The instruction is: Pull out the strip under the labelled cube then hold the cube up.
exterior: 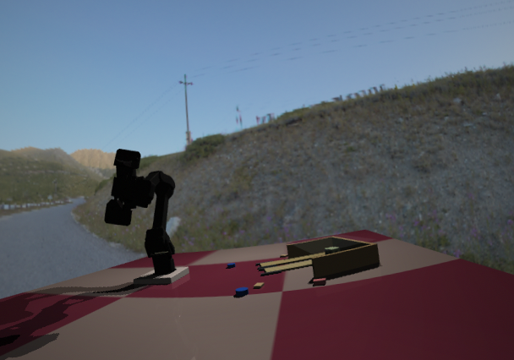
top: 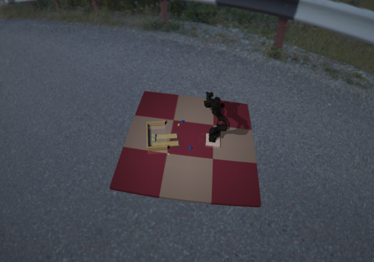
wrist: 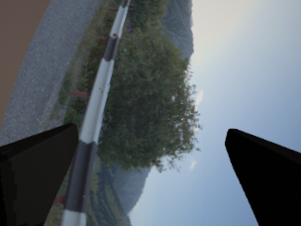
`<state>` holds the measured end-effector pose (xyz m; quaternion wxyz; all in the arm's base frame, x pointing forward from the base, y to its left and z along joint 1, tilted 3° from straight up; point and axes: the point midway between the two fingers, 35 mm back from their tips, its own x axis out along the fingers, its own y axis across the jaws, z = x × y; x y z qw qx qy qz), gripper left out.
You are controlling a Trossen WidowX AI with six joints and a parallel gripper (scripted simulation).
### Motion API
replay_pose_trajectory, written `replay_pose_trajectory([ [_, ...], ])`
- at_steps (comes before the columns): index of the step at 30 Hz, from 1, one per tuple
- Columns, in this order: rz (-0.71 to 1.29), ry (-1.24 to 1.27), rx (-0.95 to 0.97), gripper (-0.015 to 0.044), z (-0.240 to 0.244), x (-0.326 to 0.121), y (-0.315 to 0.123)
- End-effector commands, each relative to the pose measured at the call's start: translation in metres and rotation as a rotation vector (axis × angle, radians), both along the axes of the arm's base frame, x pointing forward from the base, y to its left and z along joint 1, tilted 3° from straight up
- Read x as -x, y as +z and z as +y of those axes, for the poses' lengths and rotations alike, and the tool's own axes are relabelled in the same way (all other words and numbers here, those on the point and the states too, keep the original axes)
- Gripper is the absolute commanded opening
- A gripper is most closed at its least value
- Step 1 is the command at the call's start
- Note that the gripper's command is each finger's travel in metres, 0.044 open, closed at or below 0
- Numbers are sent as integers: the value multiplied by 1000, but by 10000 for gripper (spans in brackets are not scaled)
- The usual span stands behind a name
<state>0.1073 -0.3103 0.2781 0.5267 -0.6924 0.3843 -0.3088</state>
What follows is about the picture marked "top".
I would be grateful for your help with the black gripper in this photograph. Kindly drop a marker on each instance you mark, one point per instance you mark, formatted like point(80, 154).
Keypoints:
point(209, 96)

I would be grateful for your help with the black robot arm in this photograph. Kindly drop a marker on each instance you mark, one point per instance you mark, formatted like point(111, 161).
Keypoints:
point(214, 131)

